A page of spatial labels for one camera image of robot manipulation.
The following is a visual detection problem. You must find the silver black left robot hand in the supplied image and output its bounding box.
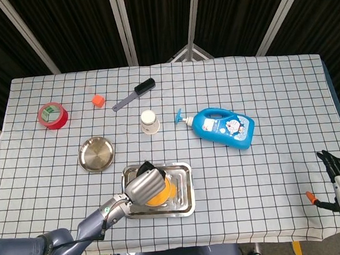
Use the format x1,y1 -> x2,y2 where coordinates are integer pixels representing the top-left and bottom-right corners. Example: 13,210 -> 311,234
121,159 -> 170,209

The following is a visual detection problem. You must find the white checkered tablecloth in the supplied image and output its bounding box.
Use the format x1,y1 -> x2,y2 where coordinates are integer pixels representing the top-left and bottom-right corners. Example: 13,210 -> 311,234
0,45 -> 340,255

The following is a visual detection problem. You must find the blue pump bottle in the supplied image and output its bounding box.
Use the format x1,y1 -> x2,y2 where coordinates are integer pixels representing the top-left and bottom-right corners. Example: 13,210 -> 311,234
173,101 -> 258,157

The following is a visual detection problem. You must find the white triangular partition foot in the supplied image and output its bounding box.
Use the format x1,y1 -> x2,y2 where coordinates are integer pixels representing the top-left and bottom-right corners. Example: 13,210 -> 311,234
165,41 -> 215,64

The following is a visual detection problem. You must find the bowl of orange powder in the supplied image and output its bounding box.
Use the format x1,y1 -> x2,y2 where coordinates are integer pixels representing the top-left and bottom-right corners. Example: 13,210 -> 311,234
143,176 -> 180,208

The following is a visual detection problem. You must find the orange cube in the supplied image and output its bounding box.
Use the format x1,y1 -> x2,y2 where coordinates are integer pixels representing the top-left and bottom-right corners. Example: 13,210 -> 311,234
91,94 -> 107,109

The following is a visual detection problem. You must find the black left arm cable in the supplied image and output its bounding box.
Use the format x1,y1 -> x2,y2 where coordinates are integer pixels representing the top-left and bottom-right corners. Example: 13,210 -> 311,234
45,221 -> 109,254

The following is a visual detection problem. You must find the black brush with grey handle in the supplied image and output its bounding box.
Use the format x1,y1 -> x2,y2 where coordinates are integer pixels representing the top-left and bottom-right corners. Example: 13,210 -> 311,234
109,77 -> 159,113

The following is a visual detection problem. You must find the red tape roll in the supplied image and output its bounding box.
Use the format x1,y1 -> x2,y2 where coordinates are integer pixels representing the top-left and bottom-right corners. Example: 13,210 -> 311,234
36,100 -> 71,131

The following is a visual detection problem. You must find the white paper cup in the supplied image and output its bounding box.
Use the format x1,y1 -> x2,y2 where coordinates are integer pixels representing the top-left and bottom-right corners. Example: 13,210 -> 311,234
139,108 -> 161,136

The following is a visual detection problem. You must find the round steel dish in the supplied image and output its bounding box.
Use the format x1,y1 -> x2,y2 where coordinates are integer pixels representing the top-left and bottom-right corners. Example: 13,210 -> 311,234
76,134 -> 118,175

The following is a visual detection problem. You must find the rectangular stainless steel tray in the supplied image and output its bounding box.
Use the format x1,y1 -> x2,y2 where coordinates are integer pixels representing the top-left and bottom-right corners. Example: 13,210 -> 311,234
118,158 -> 197,224

